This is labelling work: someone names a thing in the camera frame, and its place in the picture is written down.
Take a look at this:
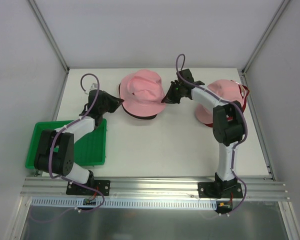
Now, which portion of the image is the pink black-trimmed hat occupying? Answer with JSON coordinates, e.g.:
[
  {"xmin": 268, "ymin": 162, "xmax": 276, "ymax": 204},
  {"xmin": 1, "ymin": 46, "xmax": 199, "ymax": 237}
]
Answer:
[{"xmin": 118, "ymin": 69, "xmax": 166, "ymax": 120}]

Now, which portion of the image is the pink cap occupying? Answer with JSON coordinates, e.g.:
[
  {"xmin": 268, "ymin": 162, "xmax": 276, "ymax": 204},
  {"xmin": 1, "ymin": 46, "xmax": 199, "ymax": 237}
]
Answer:
[{"xmin": 194, "ymin": 79, "xmax": 250, "ymax": 128}]

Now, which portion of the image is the dark red cap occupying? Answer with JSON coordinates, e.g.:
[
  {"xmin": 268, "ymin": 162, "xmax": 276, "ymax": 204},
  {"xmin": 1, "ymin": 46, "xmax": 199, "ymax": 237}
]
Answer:
[{"xmin": 204, "ymin": 84, "xmax": 251, "ymax": 129}]

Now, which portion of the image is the black bucket hat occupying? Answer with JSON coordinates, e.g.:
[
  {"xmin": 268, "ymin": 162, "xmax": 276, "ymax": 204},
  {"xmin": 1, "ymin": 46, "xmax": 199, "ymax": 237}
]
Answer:
[{"xmin": 118, "ymin": 82, "xmax": 165, "ymax": 120}]

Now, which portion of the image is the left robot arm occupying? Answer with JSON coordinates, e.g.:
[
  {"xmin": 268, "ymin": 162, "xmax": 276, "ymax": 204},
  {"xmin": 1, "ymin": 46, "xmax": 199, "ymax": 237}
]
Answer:
[{"xmin": 34, "ymin": 90, "xmax": 124, "ymax": 195}]

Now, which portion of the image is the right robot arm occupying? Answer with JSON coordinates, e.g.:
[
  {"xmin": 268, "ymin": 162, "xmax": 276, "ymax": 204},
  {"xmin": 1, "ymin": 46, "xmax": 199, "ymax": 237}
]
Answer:
[{"xmin": 162, "ymin": 69, "xmax": 248, "ymax": 199}]

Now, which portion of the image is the green plastic tray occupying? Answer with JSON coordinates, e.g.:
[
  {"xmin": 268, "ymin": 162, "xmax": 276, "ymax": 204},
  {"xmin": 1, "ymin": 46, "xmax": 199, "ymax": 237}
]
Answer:
[{"xmin": 25, "ymin": 119, "xmax": 107, "ymax": 170}]

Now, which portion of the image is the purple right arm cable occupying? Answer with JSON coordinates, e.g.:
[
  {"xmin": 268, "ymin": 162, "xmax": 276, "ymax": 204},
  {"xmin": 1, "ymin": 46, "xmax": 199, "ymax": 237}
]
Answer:
[{"xmin": 175, "ymin": 54, "xmax": 250, "ymax": 213}]

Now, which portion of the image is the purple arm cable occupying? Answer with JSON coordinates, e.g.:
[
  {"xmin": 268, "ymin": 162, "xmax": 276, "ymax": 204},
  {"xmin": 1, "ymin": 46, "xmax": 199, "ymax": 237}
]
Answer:
[
  {"xmin": 175, "ymin": 54, "xmax": 250, "ymax": 213},
  {"xmin": 49, "ymin": 73, "xmax": 106, "ymax": 213}
]

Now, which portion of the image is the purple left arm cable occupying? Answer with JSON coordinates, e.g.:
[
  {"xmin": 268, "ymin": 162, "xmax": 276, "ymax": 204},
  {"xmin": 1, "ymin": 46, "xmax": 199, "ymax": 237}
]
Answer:
[{"xmin": 49, "ymin": 73, "xmax": 106, "ymax": 213}]

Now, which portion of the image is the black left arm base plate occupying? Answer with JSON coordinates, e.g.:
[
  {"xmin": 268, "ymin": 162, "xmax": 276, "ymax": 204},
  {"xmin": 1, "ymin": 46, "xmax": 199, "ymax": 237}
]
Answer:
[{"xmin": 65, "ymin": 179, "xmax": 111, "ymax": 196}]

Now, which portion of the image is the aluminium rail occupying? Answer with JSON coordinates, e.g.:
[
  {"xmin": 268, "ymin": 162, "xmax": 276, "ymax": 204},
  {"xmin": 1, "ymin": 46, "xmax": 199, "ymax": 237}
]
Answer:
[{"xmin": 20, "ymin": 176, "xmax": 292, "ymax": 202}]

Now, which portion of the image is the white slotted cable duct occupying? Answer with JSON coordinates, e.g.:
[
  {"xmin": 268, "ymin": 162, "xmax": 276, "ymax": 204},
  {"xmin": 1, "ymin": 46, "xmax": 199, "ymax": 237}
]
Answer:
[{"xmin": 31, "ymin": 197, "xmax": 217, "ymax": 211}]

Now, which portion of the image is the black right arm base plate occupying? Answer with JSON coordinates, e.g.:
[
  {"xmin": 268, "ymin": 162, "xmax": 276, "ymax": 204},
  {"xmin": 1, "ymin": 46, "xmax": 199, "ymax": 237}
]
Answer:
[{"xmin": 197, "ymin": 182, "xmax": 243, "ymax": 199}]

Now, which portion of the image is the left aluminium frame post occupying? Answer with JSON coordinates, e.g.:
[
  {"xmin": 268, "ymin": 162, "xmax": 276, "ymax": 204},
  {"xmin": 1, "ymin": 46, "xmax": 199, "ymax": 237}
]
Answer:
[{"xmin": 26, "ymin": 0, "xmax": 70, "ymax": 73}]

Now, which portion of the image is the aluminium frame post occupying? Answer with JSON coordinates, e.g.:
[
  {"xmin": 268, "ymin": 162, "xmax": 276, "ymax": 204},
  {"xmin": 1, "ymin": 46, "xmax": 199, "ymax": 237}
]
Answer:
[
  {"xmin": 241, "ymin": 0, "xmax": 292, "ymax": 76},
  {"xmin": 26, "ymin": 0, "xmax": 70, "ymax": 73}
]

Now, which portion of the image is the right aluminium frame post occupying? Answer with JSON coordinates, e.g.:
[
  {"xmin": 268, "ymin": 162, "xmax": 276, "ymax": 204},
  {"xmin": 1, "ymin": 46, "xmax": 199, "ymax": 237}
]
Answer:
[{"xmin": 241, "ymin": 0, "xmax": 292, "ymax": 76}]

